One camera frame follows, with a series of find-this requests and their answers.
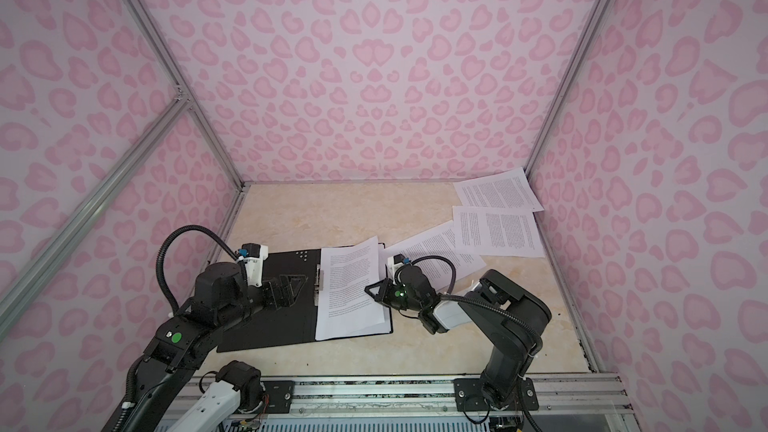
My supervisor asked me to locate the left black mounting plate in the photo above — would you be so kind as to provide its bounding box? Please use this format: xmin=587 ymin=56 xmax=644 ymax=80
xmin=238 ymin=380 xmax=296 ymax=415

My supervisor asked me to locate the printed paper sheet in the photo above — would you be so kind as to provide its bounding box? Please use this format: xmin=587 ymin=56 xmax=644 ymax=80
xmin=384 ymin=221 xmax=486 ymax=291
xmin=374 ymin=307 xmax=393 ymax=334
xmin=315 ymin=236 xmax=386 ymax=342

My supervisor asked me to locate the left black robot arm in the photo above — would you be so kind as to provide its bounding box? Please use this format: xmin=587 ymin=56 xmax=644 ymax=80
xmin=103 ymin=262 xmax=308 ymax=431

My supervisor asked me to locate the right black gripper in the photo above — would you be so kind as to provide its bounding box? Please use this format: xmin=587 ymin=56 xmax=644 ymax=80
xmin=362 ymin=279 xmax=423 ymax=313

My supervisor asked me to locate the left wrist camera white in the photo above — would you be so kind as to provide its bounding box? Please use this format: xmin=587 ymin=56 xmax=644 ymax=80
xmin=237 ymin=243 xmax=269 ymax=287

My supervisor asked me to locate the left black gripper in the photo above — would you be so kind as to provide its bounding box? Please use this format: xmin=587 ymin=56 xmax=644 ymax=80
xmin=220 ymin=271 xmax=307 ymax=332

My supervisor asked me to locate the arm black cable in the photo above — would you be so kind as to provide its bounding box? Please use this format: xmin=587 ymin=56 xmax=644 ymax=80
xmin=154 ymin=224 xmax=241 ymax=319
xmin=407 ymin=254 xmax=544 ymax=432

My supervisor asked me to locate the black mounting plate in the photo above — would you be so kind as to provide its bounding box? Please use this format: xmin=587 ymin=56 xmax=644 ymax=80
xmin=238 ymin=380 xmax=296 ymax=415
xmin=452 ymin=377 xmax=539 ymax=413

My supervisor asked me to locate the metal folder clip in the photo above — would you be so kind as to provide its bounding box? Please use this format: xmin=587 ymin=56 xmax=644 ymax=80
xmin=313 ymin=265 xmax=323 ymax=307

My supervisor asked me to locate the printed paper sheet right wall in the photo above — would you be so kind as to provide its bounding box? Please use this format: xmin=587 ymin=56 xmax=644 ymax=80
xmin=453 ymin=206 xmax=545 ymax=258

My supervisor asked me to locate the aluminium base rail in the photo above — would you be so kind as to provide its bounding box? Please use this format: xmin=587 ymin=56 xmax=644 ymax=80
xmin=110 ymin=373 xmax=640 ymax=432

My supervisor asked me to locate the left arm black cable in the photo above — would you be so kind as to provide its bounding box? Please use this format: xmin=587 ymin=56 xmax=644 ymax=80
xmin=154 ymin=224 xmax=241 ymax=319

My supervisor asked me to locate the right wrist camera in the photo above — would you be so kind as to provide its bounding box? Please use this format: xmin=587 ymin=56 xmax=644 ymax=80
xmin=386 ymin=254 xmax=411 ymax=282

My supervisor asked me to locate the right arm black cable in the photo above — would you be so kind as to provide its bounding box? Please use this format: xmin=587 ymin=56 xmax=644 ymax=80
xmin=407 ymin=254 xmax=544 ymax=432

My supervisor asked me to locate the printed paper sheet far corner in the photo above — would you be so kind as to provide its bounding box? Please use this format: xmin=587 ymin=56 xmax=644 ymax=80
xmin=454 ymin=167 xmax=544 ymax=212

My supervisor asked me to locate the blue black file folder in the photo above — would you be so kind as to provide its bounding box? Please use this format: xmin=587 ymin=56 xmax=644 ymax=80
xmin=217 ymin=238 xmax=393 ymax=353

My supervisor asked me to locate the aluminium frame post back right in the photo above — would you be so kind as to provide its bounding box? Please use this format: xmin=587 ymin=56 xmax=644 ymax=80
xmin=524 ymin=0 xmax=616 ymax=180

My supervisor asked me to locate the aluminium frame strut diagonal left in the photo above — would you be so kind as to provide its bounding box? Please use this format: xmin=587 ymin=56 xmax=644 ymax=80
xmin=1 ymin=93 xmax=189 ymax=338

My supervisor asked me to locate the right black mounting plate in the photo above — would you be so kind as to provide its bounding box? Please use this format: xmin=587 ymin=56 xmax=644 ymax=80
xmin=452 ymin=377 xmax=539 ymax=413

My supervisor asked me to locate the aluminium frame post back left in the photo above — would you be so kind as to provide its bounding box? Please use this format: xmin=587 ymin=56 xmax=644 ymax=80
xmin=122 ymin=0 xmax=247 ymax=191

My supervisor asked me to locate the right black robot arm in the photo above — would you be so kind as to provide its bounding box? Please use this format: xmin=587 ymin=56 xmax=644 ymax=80
xmin=364 ymin=261 xmax=552 ymax=410

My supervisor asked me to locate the aluminium frame post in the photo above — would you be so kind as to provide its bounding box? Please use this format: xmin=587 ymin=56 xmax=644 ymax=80
xmin=524 ymin=0 xmax=616 ymax=180
xmin=122 ymin=0 xmax=247 ymax=191

